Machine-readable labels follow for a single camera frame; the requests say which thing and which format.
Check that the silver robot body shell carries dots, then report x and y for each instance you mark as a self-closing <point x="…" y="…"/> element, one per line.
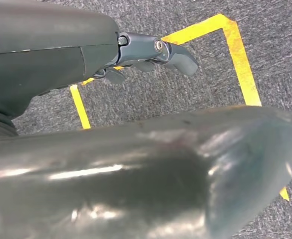
<point x="135" y="184"/>

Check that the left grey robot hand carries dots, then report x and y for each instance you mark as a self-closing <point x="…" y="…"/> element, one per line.
<point x="48" y="49"/>

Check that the yellow floor tape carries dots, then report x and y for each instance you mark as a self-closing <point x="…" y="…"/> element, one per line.
<point x="240" y="66"/>

